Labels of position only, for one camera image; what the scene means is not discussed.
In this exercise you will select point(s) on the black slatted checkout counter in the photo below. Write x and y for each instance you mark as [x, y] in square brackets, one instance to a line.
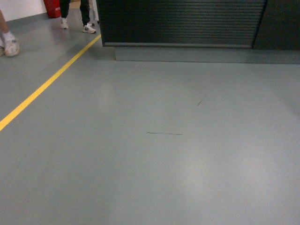
[217, 31]

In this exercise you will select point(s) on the person in dark trousers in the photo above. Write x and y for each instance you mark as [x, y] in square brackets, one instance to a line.
[85, 13]

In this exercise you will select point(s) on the red floor box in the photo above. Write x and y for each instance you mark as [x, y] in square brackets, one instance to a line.
[52, 8]

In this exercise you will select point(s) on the bare-legged person white sneakers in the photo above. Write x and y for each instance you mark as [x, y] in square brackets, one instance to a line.
[9, 45]

